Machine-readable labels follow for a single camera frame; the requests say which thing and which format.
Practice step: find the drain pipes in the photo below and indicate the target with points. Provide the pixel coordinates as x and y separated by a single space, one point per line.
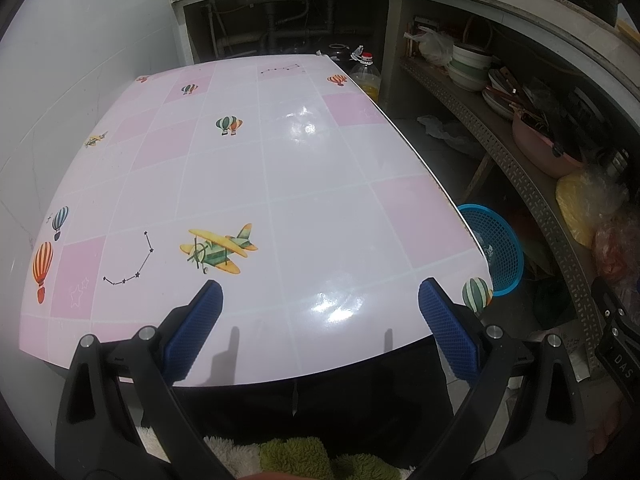
272 35

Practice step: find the dark ceramic jar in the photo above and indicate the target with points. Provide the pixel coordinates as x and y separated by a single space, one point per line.
339 52

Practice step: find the cooking oil bottle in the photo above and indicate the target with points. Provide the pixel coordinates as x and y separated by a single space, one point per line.
370 82

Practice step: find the red plastic bag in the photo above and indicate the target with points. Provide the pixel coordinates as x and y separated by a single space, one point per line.
612 250

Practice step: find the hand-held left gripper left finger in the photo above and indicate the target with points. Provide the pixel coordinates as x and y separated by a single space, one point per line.
195 330

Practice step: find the pink basin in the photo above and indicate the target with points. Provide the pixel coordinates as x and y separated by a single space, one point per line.
535 147

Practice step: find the crumpled white plastic bag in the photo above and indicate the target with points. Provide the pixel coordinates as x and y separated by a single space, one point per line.
445 132

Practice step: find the yellow plastic bag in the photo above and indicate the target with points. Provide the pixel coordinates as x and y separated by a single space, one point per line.
580 205

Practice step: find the person's right hand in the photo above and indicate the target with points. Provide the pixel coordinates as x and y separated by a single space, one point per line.
607 430

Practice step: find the stack of plates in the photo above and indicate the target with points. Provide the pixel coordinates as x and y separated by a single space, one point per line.
495 97

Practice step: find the dark kitchen utensils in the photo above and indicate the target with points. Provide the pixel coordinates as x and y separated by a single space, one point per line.
555 120

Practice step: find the perforated metal shelf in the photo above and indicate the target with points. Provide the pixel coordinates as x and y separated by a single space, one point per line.
530 190

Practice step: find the stack of bowls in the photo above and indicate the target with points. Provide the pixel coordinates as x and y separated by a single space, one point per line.
467 67

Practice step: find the wooden prop stick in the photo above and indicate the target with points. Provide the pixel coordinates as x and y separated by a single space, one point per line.
479 176

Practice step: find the blue plastic basket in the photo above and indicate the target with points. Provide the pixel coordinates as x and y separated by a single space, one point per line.
505 245

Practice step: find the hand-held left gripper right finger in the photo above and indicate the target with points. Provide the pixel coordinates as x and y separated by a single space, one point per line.
447 332

